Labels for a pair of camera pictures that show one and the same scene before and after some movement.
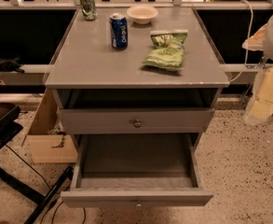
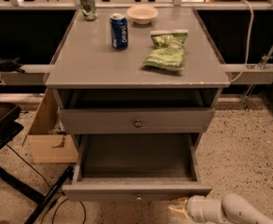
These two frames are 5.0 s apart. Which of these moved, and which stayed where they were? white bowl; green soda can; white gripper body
Moved: white gripper body
Stayed: white bowl; green soda can
